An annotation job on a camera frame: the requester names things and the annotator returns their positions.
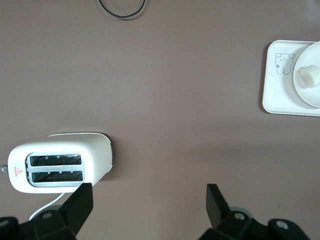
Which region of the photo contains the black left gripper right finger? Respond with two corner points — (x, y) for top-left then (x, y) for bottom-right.
(199, 183), (269, 240)

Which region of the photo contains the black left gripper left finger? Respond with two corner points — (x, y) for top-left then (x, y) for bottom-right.
(30, 182), (95, 240)

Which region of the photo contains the cream round plate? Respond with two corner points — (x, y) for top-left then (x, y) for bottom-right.
(292, 40), (320, 109)

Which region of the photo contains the white steamed bun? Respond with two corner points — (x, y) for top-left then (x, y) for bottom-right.
(297, 64), (319, 89)

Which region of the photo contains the white two-slot toaster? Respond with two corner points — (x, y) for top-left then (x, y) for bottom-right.
(0, 131), (116, 195)

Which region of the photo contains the cream rabbit print tray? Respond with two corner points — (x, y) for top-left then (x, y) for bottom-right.
(261, 39), (320, 118)

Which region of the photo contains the white toaster power cord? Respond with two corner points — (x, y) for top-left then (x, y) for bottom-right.
(28, 191), (66, 221)

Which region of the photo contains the black looped cable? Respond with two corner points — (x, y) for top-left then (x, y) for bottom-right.
(98, 0), (147, 19)

